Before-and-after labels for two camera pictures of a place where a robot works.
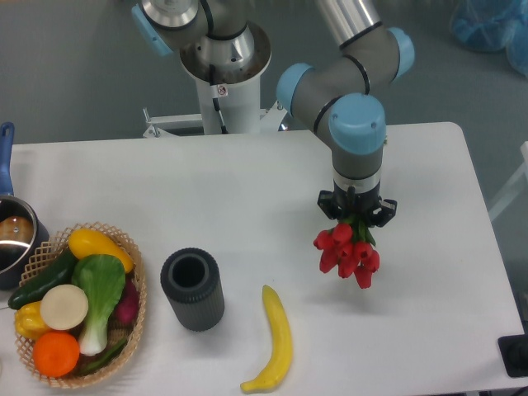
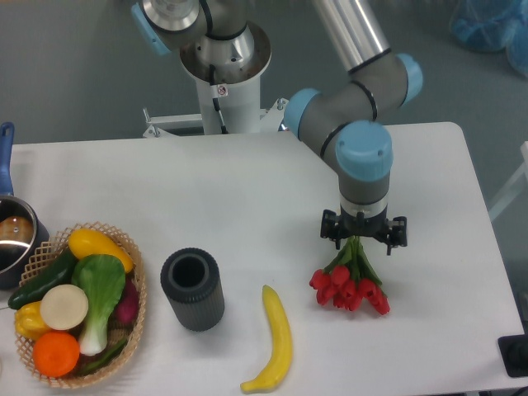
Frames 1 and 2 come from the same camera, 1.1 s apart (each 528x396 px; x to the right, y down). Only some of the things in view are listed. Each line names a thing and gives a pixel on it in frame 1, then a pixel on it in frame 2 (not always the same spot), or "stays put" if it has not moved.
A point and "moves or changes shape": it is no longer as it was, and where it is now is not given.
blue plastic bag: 493,25 stays put
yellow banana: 282,346 stays put
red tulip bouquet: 350,246 moves or changes shape
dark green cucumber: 60,272 stays put
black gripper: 357,199 to 375,225
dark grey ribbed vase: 191,278 stays put
